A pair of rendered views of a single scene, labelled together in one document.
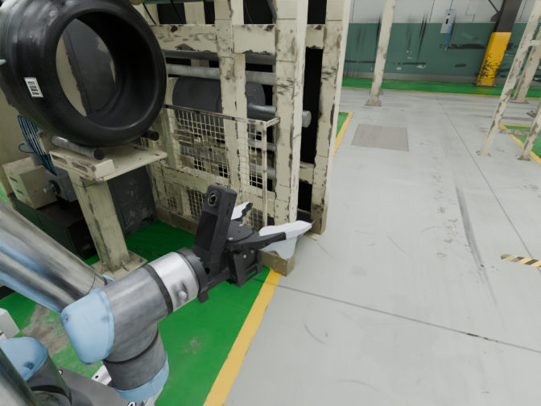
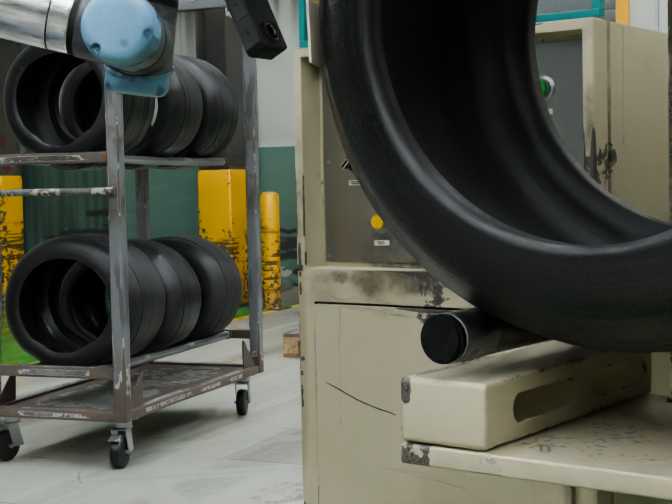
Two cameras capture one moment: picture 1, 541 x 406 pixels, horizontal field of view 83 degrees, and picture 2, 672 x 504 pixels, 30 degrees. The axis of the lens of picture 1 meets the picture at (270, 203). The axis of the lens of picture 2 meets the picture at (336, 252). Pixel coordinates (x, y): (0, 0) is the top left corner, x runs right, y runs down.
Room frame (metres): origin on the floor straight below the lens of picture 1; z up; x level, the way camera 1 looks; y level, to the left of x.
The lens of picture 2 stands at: (1.17, -0.40, 1.04)
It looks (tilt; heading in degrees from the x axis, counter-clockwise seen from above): 3 degrees down; 95
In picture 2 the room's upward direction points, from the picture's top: 1 degrees counter-clockwise
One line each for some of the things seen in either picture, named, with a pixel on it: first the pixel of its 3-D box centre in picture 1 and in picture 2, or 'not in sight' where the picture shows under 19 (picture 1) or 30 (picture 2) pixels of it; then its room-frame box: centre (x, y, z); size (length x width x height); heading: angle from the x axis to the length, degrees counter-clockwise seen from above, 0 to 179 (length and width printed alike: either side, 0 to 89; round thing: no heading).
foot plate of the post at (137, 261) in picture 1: (117, 263); not in sight; (1.50, 1.00, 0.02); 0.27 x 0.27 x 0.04; 58
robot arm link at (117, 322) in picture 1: (118, 313); not in sight; (0.26, 0.19, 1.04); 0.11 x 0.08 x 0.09; 135
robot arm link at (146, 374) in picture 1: (132, 350); not in sight; (0.28, 0.20, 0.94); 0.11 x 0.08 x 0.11; 45
